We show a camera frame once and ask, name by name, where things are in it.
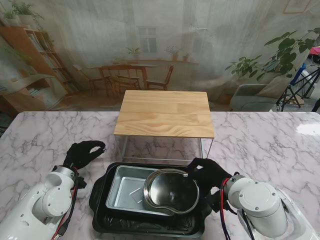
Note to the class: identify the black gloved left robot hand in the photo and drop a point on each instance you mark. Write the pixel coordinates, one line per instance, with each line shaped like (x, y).
(80, 155)

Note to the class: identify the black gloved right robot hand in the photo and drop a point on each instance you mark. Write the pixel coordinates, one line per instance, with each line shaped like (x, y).
(210, 177)

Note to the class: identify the round stainless steel tray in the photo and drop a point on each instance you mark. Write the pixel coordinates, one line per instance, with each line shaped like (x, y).
(172, 192)

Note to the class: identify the silver rectangular baking tray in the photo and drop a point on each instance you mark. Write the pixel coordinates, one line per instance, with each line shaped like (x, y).
(125, 190)

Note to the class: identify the large black patterned baking tray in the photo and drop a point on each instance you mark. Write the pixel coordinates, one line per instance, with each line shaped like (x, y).
(150, 225)

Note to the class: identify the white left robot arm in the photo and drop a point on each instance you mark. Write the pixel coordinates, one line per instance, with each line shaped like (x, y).
(37, 205)

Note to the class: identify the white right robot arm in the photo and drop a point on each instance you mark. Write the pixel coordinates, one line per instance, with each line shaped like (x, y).
(260, 207)

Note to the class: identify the black tripod stand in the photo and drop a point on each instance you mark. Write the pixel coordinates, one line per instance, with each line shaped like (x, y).
(291, 95)

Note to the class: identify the blue board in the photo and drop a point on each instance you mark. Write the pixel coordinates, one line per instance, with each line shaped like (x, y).
(298, 73)

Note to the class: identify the printed room scene backdrop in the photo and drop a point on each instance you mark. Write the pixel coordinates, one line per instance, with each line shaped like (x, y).
(160, 37)

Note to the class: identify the pink object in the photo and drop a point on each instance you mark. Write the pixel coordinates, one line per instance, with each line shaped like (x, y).
(316, 51)

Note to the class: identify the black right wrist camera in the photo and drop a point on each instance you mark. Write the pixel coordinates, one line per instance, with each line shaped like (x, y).
(215, 202)

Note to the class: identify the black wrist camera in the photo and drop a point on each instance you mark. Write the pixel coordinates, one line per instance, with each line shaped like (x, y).
(215, 202)
(81, 182)

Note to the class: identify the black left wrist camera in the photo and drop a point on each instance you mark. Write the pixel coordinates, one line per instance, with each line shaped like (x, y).
(81, 182)

